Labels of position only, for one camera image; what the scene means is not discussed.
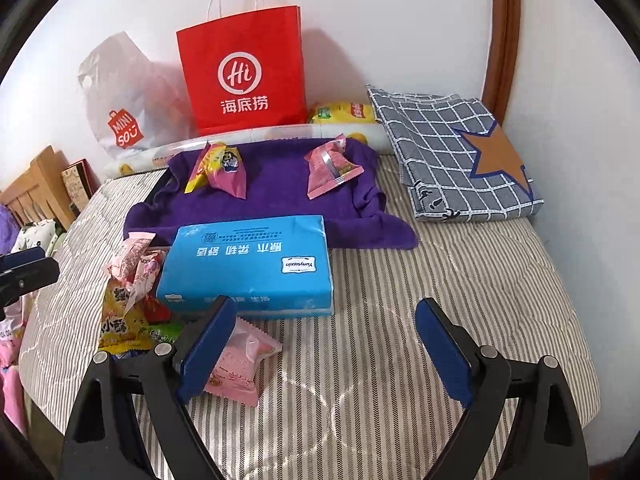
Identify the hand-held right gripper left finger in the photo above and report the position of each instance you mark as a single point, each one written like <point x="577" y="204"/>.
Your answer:
<point x="207" y="355"/>

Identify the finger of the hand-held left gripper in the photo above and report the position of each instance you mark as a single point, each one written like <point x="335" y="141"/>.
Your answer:
<point x="30" y="275"/>

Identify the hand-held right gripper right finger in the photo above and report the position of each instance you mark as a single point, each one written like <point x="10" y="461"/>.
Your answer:
<point x="442" y="355"/>

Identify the pale pink snack packet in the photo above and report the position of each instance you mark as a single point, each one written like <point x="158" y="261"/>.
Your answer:
<point x="245" y="360"/>

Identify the blue snack packet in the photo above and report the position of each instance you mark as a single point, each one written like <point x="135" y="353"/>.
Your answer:
<point x="132" y="353"/>

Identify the purple towel covered tray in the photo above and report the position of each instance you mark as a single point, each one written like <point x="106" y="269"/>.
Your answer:
<point x="280" y="195"/>

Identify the white dotted cloth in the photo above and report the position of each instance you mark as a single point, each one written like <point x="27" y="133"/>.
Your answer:
<point x="37" y="235"/>

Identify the purple cloth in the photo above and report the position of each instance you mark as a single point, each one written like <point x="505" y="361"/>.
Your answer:
<point x="5" y="230"/>

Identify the wooden headboard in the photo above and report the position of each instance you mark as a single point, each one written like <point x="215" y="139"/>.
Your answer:
<point x="40" y="185"/>

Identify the blue tissue pack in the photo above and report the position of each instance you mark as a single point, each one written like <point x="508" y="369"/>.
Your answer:
<point x="240" y="270"/>

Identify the striped bed mattress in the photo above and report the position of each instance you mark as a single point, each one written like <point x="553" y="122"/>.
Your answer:
<point x="400" y="270"/>

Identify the brown patterned box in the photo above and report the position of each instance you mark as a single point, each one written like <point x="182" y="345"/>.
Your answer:
<point x="80" y="185"/>

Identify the pink hearts snack packet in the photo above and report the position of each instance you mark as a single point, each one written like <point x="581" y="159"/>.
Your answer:
<point x="135" y="260"/>

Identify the pink cloth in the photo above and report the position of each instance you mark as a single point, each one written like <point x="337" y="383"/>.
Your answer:
<point x="10" y="385"/>

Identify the long white printed roll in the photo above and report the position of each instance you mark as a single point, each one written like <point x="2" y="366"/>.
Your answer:
<point x="150" y="152"/>

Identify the yellow and pink snack packet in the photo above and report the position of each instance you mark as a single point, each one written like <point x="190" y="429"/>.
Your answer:
<point x="225" y="165"/>

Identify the grey checked star pillow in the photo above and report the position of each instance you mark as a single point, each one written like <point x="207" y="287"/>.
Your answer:
<point x="430" y="150"/>

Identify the white plastic bag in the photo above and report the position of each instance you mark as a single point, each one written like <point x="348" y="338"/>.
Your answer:
<point x="130" y="90"/>

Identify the pink clear-window snack packet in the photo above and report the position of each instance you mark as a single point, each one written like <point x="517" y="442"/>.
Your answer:
<point x="327" y="167"/>

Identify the yellow green package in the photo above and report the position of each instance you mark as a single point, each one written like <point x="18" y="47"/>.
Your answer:
<point x="340" y="112"/>

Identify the red paper bag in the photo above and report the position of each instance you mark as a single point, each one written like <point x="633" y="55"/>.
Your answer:
<point x="240" y="50"/>

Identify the brown wooden frame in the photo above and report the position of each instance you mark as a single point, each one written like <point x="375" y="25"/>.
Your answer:
<point x="502" y="35"/>

